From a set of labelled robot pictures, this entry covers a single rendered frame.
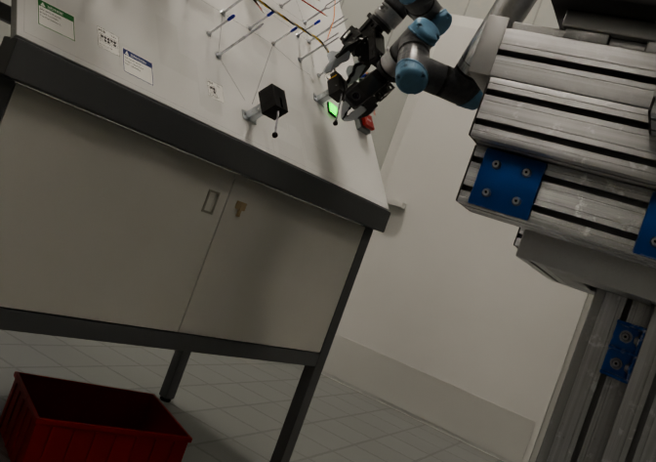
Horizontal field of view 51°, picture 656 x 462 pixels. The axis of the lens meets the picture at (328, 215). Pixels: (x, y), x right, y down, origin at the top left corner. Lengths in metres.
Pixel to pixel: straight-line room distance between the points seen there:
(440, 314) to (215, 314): 2.13
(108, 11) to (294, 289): 0.86
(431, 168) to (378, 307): 0.82
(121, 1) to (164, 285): 0.61
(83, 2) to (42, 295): 0.57
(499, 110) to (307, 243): 0.97
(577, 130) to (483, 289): 2.69
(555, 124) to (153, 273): 0.93
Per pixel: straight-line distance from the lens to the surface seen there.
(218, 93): 1.59
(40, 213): 1.38
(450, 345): 3.65
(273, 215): 1.73
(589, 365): 1.17
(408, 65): 1.58
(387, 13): 1.94
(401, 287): 3.75
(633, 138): 0.96
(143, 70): 1.44
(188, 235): 1.58
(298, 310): 1.91
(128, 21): 1.50
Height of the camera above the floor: 0.73
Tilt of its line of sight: 2 degrees up
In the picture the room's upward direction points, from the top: 20 degrees clockwise
